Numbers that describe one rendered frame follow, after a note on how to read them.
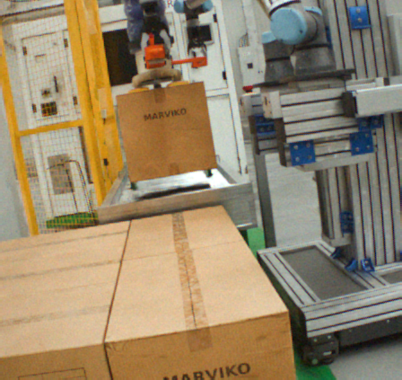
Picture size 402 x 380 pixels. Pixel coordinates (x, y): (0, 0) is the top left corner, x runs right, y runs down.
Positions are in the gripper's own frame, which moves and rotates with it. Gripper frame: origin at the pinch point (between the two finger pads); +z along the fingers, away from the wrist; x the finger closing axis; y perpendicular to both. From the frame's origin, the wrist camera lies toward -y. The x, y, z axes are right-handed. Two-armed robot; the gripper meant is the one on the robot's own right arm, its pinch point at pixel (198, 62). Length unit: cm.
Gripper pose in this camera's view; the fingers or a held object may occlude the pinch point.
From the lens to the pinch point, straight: 295.7
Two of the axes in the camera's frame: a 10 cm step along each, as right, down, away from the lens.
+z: 1.6, 9.8, 1.6
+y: 0.9, 1.4, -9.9
